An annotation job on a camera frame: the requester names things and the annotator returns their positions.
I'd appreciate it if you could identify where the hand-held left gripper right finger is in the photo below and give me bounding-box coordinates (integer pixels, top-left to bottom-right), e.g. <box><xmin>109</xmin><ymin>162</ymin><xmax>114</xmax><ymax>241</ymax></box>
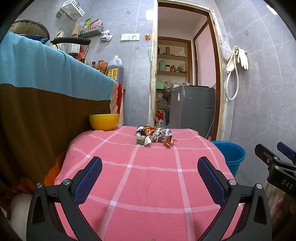
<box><xmin>197</xmin><ymin>156</ymin><xmax>273</xmax><ymax>241</ymax></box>

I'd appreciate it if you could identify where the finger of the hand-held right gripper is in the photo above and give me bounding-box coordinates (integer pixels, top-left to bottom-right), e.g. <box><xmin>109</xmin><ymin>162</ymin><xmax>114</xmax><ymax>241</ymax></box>
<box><xmin>254</xmin><ymin>143</ymin><xmax>282</xmax><ymax>168</ymax></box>
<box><xmin>277</xmin><ymin>141</ymin><xmax>296</xmax><ymax>163</ymax></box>

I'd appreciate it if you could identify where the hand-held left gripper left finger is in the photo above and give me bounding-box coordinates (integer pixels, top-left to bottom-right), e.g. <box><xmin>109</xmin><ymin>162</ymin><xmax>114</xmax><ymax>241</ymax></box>
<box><xmin>26</xmin><ymin>156</ymin><xmax>103</xmax><ymax>241</ymax></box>

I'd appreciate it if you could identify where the blue plastic bucket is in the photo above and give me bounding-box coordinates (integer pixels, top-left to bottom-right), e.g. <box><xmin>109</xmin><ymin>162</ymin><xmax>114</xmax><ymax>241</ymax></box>
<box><xmin>210</xmin><ymin>141</ymin><xmax>246</xmax><ymax>178</ymax></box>

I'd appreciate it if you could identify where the pile of wrappers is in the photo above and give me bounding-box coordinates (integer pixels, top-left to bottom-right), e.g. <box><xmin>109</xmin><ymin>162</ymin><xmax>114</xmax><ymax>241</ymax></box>
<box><xmin>135</xmin><ymin>126</ymin><xmax>177</xmax><ymax>148</ymax></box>

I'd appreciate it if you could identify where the person's right hand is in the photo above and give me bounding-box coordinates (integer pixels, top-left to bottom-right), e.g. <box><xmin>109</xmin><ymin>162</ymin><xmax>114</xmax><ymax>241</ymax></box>
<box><xmin>274</xmin><ymin>195</ymin><xmax>287</xmax><ymax>227</ymax></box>

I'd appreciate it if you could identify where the yellow bowl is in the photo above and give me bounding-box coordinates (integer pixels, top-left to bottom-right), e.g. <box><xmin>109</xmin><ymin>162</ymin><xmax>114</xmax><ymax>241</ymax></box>
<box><xmin>89</xmin><ymin>114</ymin><xmax>120</xmax><ymax>131</ymax></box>

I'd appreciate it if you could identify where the pink checked tablecloth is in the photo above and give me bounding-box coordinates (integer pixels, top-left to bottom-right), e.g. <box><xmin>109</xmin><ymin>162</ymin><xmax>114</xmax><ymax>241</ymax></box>
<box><xmin>54</xmin><ymin>126</ymin><xmax>244</xmax><ymax>241</ymax></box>

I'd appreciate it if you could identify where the grey washing machine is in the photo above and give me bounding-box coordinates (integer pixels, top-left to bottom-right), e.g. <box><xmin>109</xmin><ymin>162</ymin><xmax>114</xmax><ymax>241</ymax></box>
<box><xmin>169</xmin><ymin>85</ymin><xmax>216</xmax><ymax>139</ymax></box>

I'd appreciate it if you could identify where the white red sack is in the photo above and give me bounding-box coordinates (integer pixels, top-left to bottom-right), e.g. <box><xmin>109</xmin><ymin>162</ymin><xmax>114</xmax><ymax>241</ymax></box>
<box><xmin>155</xmin><ymin>111</ymin><xmax>165</xmax><ymax>127</ymax></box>

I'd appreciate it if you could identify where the white rounded object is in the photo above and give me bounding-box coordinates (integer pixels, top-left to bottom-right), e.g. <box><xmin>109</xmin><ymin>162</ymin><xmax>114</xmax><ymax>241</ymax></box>
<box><xmin>10</xmin><ymin>193</ymin><xmax>32</xmax><ymax>241</ymax></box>

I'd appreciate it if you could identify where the blue brown striped towel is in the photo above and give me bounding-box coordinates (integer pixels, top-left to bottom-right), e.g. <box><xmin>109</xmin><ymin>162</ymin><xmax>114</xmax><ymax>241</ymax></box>
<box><xmin>0</xmin><ymin>31</ymin><xmax>125</xmax><ymax>195</ymax></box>

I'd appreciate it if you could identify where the cream rubber glove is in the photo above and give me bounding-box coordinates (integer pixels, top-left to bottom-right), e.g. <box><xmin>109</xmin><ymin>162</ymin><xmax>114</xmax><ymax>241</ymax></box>
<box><xmin>236</xmin><ymin>47</ymin><xmax>249</xmax><ymax>70</ymax></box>
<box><xmin>226</xmin><ymin>46</ymin><xmax>238</xmax><ymax>73</ymax></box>

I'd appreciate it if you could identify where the cooking oil bottle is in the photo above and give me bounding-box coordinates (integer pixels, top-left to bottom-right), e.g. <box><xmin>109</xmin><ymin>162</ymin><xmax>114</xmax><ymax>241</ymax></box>
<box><xmin>106</xmin><ymin>55</ymin><xmax>124</xmax><ymax>83</ymax></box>

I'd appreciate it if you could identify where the orange snack bag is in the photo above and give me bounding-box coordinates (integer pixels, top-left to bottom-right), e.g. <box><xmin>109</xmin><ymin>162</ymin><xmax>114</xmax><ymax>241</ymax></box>
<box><xmin>96</xmin><ymin>60</ymin><xmax>109</xmax><ymax>75</ymax></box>

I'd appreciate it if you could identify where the white utensil holder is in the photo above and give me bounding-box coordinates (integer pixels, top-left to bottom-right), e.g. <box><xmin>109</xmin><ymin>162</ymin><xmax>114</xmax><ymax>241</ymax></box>
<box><xmin>67</xmin><ymin>43</ymin><xmax>81</xmax><ymax>55</ymax></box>

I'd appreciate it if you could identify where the beige hanging cloth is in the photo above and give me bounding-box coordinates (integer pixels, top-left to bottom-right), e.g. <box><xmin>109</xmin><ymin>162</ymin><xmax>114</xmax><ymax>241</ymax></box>
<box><xmin>50</xmin><ymin>30</ymin><xmax>64</xmax><ymax>50</ymax></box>

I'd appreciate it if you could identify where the white crumpled rag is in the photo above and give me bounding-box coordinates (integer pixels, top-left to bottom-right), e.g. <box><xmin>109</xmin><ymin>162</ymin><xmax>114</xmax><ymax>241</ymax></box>
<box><xmin>100</xmin><ymin>29</ymin><xmax>113</xmax><ymax>42</ymax></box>

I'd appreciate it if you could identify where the large metal pot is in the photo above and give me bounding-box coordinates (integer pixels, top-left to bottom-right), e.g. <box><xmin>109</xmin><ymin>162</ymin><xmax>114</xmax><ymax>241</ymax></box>
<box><xmin>10</xmin><ymin>19</ymin><xmax>50</xmax><ymax>40</ymax></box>

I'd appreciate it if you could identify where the white washing machine cable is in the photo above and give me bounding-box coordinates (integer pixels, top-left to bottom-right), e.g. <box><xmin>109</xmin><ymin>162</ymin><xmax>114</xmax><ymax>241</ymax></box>
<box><xmin>206</xmin><ymin>118</ymin><xmax>215</xmax><ymax>140</ymax></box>

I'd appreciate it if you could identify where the white hose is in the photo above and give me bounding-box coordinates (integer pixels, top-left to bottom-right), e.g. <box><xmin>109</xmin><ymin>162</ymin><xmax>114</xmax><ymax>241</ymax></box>
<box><xmin>225</xmin><ymin>50</ymin><xmax>239</xmax><ymax>100</ymax></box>

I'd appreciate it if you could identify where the wooden door frame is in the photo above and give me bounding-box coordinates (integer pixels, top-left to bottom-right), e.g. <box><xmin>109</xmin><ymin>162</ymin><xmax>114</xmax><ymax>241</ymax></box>
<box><xmin>149</xmin><ymin>0</ymin><xmax>229</xmax><ymax>141</ymax></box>

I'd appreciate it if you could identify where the thin white wall cable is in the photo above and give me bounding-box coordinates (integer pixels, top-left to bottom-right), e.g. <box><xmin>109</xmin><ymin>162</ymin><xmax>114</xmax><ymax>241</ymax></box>
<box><xmin>146</xmin><ymin>39</ymin><xmax>153</xmax><ymax>127</ymax></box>

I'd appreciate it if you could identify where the wooden wall shelf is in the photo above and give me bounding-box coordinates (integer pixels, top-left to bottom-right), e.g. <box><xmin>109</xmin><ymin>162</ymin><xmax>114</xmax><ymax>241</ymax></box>
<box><xmin>157</xmin><ymin>38</ymin><xmax>192</xmax><ymax>75</ymax></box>

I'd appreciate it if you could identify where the black handled pan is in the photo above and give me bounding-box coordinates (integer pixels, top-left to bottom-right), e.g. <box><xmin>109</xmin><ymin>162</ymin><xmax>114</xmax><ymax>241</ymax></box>
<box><xmin>50</xmin><ymin>37</ymin><xmax>91</xmax><ymax>46</ymax></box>

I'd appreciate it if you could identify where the white plastic wall basket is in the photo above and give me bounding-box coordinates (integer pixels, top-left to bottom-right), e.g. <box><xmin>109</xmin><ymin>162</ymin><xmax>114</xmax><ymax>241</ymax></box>
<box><xmin>61</xmin><ymin>0</ymin><xmax>84</xmax><ymax>17</ymax></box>

